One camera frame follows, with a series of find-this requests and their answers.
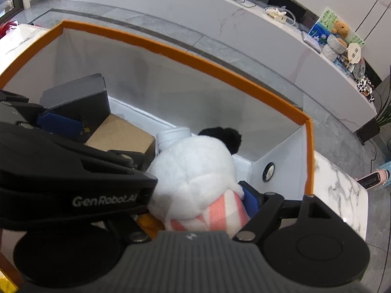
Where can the yellow plastic container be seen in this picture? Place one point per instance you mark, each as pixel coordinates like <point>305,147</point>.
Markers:
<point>149,224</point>

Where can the brown cardboard box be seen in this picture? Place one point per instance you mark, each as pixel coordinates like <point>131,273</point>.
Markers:
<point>122,137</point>

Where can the white marble tv console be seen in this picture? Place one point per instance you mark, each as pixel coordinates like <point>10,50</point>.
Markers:
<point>213,18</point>

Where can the pink space heater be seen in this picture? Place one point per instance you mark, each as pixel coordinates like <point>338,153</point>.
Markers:
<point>371,179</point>

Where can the red feathery plant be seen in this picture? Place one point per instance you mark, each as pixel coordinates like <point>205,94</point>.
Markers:
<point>7,29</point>

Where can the black white cow figurines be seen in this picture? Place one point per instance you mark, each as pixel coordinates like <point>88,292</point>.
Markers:
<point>365,88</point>

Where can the tall plant in black pot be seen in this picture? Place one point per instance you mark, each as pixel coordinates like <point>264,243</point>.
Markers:
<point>371,131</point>

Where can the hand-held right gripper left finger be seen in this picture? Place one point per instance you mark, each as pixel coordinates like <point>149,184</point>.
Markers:
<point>128,233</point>

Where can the small brown teddy bear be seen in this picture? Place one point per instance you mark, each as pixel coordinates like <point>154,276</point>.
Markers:
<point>341,29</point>

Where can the white round fan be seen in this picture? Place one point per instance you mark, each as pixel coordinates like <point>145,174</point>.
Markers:
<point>355,53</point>

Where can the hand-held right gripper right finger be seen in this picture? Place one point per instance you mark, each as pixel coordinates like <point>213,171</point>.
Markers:
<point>249,200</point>

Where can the green landscape painting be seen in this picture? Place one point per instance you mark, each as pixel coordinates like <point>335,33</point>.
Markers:
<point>320,26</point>

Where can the white panda plush striped pants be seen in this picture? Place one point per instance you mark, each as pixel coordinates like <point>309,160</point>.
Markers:
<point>192,171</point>

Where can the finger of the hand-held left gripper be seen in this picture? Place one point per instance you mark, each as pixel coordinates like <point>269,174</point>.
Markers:
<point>58,125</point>
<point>91,157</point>

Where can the orange cardboard storage box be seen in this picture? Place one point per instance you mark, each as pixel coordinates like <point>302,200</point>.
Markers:
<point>189,97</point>

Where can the white canister peach print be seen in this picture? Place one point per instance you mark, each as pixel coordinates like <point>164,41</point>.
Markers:
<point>172,135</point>

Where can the dark grey box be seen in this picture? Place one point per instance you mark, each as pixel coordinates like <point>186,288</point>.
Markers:
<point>82,97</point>

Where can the decorated plate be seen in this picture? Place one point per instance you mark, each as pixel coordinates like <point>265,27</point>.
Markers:
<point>359,68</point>

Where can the white power strip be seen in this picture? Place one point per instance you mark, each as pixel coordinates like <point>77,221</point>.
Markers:
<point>276,13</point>

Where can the grey tablet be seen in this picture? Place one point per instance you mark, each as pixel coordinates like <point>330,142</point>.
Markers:
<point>311,41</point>

